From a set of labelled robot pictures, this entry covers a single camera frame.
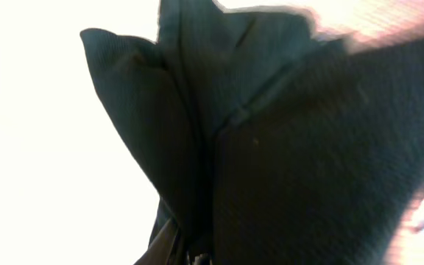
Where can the black polo shirt with logo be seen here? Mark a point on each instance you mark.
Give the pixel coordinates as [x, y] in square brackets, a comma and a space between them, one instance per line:
[266, 145]

